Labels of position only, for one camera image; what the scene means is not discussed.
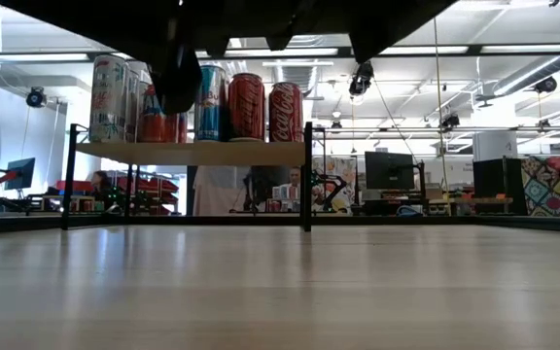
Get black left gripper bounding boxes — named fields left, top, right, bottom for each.
left=162, top=0, right=459, bottom=65

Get silver blue Red Bull can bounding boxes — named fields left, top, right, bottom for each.
left=195, top=64, right=229, bottom=143

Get white Celsius can black lid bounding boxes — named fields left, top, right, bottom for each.
left=127, top=70, right=141, bottom=144
left=88, top=52, right=131, bottom=144

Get red soda can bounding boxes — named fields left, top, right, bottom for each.
left=227, top=72, right=266, bottom=143
left=268, top=81, right=304, bottom=143

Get wooden shelf black metal legs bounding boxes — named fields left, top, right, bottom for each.
left=60, top=121, right=314, bottom=233

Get red storage bins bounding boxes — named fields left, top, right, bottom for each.
left=114, top=175, right=180, bottom=216

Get white cloth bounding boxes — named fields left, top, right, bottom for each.
left=192, top=164, right=253, bottom=217

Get person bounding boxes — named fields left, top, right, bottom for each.
left=89, top=169, right=115, bottom=203
left=276, top=167, right=305, bottom=201

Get black tripod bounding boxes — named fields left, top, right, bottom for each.
left=230, top=172, right=281, bottom=215

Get floral patterned cloth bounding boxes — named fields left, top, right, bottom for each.
left=311, top=156, right=358, bottom=213

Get dark computer monitor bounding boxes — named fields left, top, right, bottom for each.
left=365, top=151, right=416, bottom=191

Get small tilted monitor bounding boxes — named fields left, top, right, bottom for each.
left=5, top=157, right=37, bottom=192

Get white box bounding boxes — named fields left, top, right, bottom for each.
left=472, top=130, right=518, bottom=161

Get wooden work table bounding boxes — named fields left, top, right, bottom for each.
left=428, top=195, right=514, bottom=216

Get black cabinet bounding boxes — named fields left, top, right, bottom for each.
left=472, top=157, right=529, bottom=216

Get colourful crochet blanket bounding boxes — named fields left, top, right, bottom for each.
left=520, top=154, right=560, bottom=219

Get ribbed round ceiling duct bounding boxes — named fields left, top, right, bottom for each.
left=269, top=36, right=330, bottom=99

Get hanging yellow cable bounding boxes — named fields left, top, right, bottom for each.
left=430, top=17, right=452, bottom=215

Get silver ceiling duct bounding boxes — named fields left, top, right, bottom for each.
left=492, top=53, right=560, bottom=97

